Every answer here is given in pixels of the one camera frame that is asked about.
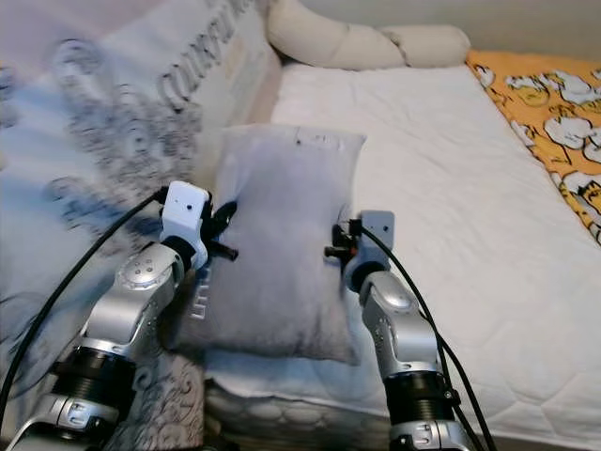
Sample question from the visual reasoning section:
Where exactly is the grey pillow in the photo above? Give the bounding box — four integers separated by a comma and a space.
174, 124, 367, 367

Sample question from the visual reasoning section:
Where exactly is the yellow cartoon print blanket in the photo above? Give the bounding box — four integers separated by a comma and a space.
467, 49, 601, 247

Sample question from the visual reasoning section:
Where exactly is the white quilted mattress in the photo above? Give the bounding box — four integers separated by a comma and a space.
205, 61, 601, 450

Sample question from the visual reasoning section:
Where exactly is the white grey patterned quilt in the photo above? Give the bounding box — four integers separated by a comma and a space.
0, 0, 283, 443

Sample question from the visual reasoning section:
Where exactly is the beige bolster pillow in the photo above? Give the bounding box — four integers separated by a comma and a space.
265, 0, 472, 72

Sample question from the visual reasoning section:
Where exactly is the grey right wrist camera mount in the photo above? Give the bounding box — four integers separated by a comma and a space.
359, 210, 396, 269

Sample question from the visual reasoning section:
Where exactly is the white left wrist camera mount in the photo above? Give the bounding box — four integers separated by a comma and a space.
160, 180, 215, 269

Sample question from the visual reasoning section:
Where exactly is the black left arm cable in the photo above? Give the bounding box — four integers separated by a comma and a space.
0, 191, 168, 428

